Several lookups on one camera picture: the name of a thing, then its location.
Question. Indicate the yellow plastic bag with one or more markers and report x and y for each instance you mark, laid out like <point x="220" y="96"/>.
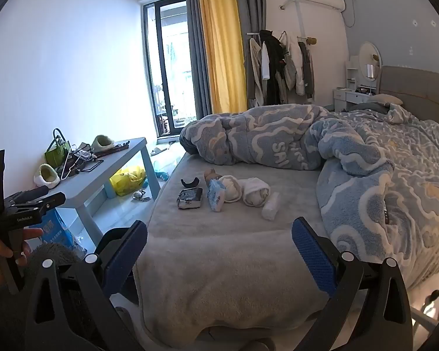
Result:
<point x="126" y="182"/>

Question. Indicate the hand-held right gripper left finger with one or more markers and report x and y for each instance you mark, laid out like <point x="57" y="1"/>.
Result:
<point x="126" y="256"/>

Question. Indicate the blue patterned fleece blanket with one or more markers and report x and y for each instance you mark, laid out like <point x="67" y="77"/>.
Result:
<point x="351" y="142"/>

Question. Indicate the light blue table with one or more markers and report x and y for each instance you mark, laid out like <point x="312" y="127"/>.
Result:
<point x="95" y="179"/>

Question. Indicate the grey pillow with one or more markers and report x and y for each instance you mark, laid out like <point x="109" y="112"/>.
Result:
<point x="384" y="99"/>

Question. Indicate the white dressing table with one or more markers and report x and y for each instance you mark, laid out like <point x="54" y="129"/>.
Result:
<point x="351" y="97"/>

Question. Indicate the beige floor slipper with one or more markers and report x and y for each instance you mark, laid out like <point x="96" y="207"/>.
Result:
<point x="158" y="151"/>

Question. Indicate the round mirror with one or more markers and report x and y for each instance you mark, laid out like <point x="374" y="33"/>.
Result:
<point x="367" y="53"/>

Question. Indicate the grey curtain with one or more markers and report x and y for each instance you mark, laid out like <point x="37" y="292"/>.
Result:
<point x="250" y="3"/>
<point x="197" y="51"/>

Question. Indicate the green handbag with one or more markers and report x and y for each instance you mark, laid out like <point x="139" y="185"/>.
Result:
<point x="56" y="155"/>

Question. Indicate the white sock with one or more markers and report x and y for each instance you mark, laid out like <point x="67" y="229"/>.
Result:
<point x="256" y="192"/>
<point x="234" y="190"/>

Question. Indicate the row of hanging clothes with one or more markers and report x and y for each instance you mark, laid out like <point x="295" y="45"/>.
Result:
<point x="274" y="65"/>

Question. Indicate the silver foil packet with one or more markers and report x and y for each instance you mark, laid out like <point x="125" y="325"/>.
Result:
<point x="190" y="198"/>

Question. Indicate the blue tissue packet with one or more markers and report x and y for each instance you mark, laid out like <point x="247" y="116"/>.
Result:
<point x="216" y="194"/>

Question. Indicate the yellow curtain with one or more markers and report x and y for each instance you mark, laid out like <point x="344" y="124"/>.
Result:
<point x="223" y="44"/>

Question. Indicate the white clothes rack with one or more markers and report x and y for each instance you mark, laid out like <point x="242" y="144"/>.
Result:
<point x="254" y="33"/>

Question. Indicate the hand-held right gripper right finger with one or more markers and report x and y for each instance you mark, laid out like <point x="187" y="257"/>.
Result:
<point x="312" y="259"/>

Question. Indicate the silver cup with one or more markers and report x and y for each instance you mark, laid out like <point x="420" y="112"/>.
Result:
<point x="370" y="71"/>

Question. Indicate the green white fleece slipper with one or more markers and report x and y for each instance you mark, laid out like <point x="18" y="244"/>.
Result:
<point x="47" y="177"/>
<point x="102" y="143"/>

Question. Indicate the black curved plastic piece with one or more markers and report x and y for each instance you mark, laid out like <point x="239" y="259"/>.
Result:
<point x="189" y="182"/>

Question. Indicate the white paper roll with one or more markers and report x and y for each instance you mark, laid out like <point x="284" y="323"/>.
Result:
<point x="270" y="205"/>

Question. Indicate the white wall pipe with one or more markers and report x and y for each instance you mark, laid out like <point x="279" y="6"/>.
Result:
<point x="300" y="22"/>

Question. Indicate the blue cardboard box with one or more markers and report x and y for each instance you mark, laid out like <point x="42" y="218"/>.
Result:
<point x="58" y="230"/>

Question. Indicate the glass balcony door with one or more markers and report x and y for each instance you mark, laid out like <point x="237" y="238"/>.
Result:
<point x="168" y="65"/>

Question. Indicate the blue plush toy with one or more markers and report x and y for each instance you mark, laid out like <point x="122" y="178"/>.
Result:
<point x="161" y="175"/>

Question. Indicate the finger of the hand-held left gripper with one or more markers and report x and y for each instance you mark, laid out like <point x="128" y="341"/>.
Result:
<point x="45" y="204"/>
<point x="31" y="195"/>

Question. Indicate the dark carved wooden stick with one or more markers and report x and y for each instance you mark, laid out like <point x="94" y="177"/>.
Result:
<point x="113" y="149"/>

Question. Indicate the bed with grey sheet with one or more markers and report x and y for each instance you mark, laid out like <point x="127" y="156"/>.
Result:
<point x="223" y="248"/>

